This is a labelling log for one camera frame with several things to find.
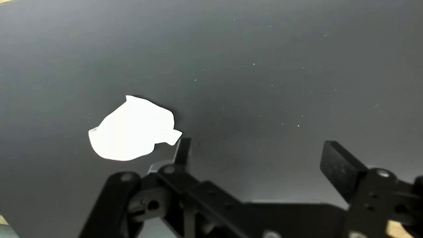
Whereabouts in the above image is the white cloth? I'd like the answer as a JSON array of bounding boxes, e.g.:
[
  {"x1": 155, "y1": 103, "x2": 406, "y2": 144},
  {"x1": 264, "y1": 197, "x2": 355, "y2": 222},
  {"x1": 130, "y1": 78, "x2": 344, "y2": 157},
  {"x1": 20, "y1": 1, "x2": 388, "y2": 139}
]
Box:
[{"x1": 88, "y1": 95, "x2": 183, "y2": 161}]

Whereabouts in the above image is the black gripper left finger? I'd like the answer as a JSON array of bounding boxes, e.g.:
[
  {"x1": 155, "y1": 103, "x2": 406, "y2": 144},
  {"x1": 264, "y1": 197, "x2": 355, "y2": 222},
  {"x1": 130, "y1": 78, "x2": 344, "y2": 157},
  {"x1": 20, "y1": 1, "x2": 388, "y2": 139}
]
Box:
[{"x1": 79, "y1": 139, "x2": 248, "y2": 238}]

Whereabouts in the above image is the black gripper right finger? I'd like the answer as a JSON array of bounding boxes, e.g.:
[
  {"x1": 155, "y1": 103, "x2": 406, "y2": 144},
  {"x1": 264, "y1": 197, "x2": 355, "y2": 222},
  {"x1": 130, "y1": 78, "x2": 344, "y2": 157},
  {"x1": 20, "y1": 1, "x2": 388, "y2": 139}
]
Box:
[{"x1": 320, "y1": 140, "x2": 423, "y2": 238}]

